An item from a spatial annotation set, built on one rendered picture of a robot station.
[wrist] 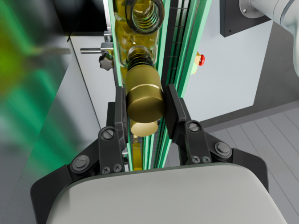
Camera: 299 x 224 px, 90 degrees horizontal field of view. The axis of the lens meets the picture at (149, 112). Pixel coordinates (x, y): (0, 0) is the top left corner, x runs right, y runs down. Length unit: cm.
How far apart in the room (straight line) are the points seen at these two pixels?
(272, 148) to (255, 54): 199
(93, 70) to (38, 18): 24
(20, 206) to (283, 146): 285
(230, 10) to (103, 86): 56
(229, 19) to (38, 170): 77
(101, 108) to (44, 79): 36
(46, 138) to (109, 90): 27
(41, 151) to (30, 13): 18
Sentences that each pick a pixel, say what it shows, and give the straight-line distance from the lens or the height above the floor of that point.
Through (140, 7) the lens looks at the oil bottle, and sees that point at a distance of 21.
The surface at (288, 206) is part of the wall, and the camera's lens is 263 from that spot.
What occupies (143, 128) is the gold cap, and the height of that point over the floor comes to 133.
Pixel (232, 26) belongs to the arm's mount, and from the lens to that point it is 80.
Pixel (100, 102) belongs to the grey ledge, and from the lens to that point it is 55.
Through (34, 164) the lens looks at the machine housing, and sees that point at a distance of 27.
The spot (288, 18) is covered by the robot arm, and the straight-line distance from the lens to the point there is 61.
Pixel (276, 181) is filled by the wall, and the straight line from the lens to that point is 267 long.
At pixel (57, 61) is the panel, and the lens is 28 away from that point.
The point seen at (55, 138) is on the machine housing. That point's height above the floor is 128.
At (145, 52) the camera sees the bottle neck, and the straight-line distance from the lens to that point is 18.
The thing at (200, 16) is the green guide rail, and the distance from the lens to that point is 35.
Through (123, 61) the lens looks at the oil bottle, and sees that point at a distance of 20.
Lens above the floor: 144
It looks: 41 degrees down
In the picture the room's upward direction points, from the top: 171 degrees clockwise
